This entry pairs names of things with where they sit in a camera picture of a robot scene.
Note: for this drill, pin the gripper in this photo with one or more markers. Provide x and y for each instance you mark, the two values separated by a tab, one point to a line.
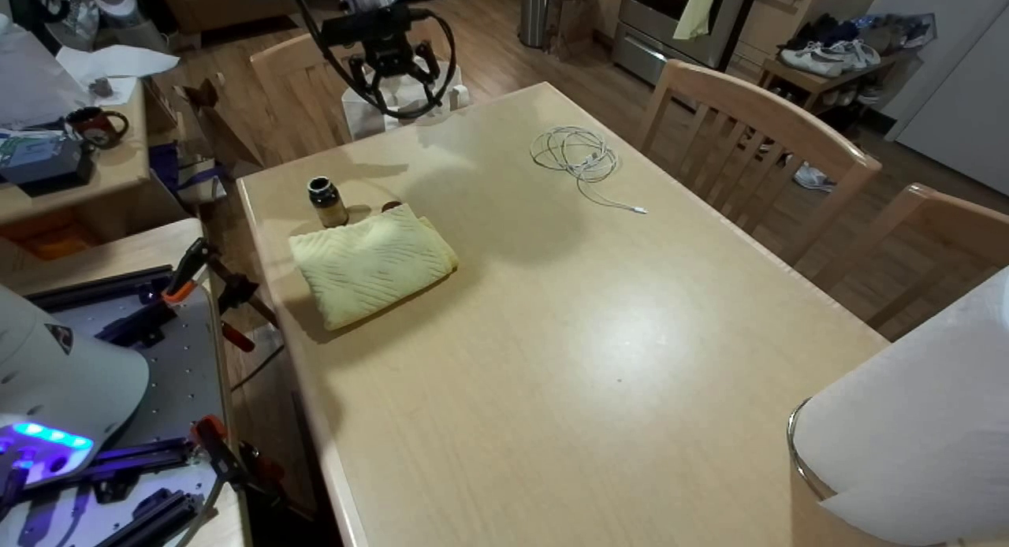
389	52

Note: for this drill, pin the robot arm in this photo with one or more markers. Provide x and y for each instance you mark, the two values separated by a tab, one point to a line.
55	373

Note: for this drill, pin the white bag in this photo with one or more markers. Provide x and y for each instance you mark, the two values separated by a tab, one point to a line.
366	117

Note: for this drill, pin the wooden chair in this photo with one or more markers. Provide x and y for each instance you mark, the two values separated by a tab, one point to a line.
930	240
757	129
295	98

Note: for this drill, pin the brown paper bag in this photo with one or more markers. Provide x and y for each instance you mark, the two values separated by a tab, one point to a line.
574	23
217	129

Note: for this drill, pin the small brown lid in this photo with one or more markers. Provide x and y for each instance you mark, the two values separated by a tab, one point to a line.
391	206

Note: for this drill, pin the small brown glass bottle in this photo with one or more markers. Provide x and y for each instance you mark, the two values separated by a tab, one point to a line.
327	204

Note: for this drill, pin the steel trash can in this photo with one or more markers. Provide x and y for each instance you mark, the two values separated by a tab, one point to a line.
538	11

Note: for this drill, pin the folded yellow towel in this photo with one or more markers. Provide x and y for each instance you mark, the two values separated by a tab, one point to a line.
370	267

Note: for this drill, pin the white crumpled paper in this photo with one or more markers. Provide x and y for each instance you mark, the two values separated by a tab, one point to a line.
118	62

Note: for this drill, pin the stainless steel oven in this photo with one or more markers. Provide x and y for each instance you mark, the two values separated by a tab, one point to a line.
678	46

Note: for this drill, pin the orange and black clamp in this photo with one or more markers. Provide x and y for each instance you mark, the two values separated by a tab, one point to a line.
228	460
188	267

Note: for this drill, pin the wooden side table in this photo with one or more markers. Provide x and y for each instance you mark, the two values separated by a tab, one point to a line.
118	176

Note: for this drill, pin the hanging yellow towel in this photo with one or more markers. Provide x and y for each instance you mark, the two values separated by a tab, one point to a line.
696	11

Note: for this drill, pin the dark red mug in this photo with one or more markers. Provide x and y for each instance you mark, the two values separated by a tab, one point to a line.
94	128

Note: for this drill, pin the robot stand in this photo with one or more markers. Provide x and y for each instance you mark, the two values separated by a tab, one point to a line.
177	358

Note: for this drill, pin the grey and blue box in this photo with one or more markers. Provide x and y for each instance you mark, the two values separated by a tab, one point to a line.
43	157

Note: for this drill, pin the wooden shoe rack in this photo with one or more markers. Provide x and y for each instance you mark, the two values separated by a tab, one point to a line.
820	86

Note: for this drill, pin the row of shoes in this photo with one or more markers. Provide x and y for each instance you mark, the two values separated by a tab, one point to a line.
835	52

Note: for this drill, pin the chrome paper towel holder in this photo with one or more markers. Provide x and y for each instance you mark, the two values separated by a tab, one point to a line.
800	464

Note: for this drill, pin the paper towel roll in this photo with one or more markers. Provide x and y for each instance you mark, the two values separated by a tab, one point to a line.
930	437

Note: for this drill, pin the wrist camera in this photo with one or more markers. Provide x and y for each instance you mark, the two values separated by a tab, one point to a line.
345	27

